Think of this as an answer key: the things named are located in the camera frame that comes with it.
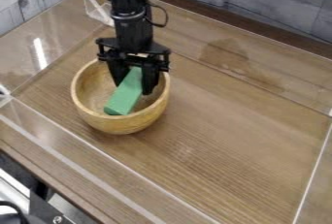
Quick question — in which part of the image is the black metal frame bracket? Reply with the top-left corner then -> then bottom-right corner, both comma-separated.
29,191 -> 96,224

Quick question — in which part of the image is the black cable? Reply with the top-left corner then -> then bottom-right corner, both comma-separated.
0,200 -> 27,224

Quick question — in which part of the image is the clear acrylic corner bracket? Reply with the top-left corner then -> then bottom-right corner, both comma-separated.
84,0 -> 114,27

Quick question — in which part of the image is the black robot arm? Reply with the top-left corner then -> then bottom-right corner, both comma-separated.
97,0 -> 172,95

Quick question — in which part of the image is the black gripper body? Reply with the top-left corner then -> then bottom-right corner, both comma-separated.
96,11 -> 173,73

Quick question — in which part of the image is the clear acrylic tray wall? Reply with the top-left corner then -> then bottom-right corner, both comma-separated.
0,0 -> 332,224

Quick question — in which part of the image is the wooden bowl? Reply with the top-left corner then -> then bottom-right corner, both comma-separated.
70,59 -> 172,135

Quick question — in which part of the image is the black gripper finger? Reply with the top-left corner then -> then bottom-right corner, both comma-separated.
142,63 -> 160,95
108,59 -> 130,85

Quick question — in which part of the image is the green rectangular block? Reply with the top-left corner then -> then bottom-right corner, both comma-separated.
104,67 -> 144,115

